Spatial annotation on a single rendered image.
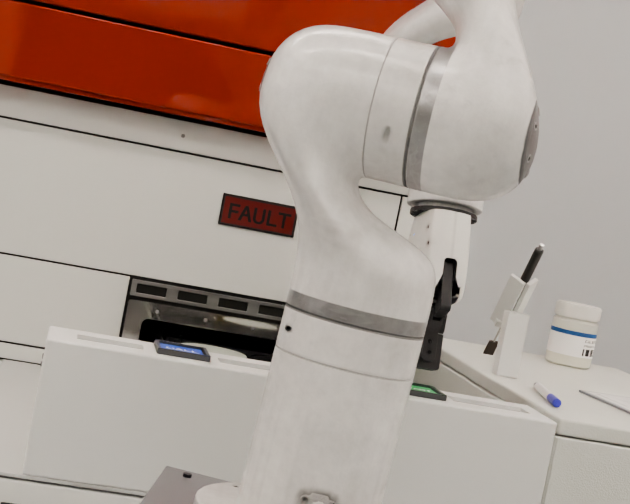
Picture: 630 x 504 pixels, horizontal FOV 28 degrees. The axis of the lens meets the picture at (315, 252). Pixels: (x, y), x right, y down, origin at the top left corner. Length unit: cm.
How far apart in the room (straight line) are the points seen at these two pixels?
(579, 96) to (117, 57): 203
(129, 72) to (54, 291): 34
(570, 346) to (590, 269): 174
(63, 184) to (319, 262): 93
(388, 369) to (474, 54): 26
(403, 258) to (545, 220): 261
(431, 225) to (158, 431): 36
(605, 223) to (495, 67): 269
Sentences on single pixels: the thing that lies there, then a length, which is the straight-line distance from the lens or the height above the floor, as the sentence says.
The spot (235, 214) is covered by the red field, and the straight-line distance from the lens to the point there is 191.
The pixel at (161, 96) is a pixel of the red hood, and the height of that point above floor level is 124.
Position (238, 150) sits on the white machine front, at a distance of 191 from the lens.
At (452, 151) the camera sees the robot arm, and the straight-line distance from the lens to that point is 100.
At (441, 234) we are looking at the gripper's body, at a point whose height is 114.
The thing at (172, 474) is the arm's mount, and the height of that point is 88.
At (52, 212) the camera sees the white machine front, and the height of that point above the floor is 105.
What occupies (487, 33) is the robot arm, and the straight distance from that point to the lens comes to 102.
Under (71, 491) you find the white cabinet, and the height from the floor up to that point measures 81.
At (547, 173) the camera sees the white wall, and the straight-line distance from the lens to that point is 361.
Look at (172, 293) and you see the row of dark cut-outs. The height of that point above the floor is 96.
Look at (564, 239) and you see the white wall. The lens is 364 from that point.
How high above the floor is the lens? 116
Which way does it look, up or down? 3 degrees down
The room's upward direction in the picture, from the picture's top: 11 degrees clockwise
